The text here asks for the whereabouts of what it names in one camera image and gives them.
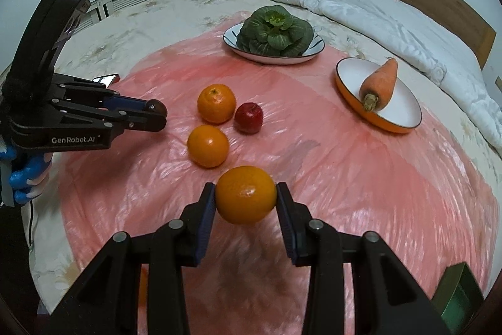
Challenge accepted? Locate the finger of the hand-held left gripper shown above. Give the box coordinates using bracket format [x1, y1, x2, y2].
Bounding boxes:
[53, 101, 168, 132]
[55, 81, 152, 112]

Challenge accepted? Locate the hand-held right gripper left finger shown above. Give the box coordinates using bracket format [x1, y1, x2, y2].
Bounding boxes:
[51, 182, 218, 335]

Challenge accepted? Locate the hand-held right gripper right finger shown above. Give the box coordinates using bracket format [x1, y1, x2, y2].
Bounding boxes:
[275, 182, 451, 335]

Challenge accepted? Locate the dark plum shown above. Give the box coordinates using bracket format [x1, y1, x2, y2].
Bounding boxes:
[145, 100, 168, 116]

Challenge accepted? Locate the red apple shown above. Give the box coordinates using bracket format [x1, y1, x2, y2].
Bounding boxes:
[234, 103, 264, 134]

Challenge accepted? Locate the green cardboard box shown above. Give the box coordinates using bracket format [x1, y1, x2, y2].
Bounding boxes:
[431, 262, 485, 328]

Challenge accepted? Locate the person's left hand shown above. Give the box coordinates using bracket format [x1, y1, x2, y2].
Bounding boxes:
[10, 152, 54, 204]

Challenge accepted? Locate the pink plastic sheet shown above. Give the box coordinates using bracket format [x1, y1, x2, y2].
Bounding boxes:
[59, 11, 499, 335]

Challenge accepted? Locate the white plate with dark rim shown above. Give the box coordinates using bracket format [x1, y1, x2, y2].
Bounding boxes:
[223, 23, 326, 65]

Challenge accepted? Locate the green bok choy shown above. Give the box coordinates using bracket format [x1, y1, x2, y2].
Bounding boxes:
[236, 5, 314, 57]

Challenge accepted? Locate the orange plate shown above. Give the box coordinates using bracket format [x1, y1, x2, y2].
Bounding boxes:
[334, 57, 423, 134]

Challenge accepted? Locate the carrot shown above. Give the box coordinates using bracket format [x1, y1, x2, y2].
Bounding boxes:
[359, 57, 398, 112]

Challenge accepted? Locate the white duvet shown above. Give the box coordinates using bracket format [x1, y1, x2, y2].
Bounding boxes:
[205, 0, 502, 157]

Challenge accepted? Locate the black cable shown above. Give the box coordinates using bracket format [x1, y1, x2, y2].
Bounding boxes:
[25, 197, 37, 250]

